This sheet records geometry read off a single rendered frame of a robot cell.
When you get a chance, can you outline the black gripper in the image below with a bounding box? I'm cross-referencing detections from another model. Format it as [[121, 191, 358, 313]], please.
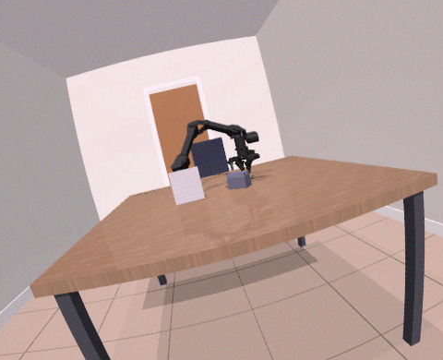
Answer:
[[228, 145, 260, 173]]

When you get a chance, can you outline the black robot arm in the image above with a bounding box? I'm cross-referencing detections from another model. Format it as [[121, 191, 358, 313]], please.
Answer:
[[171, 120, 259, 172]]

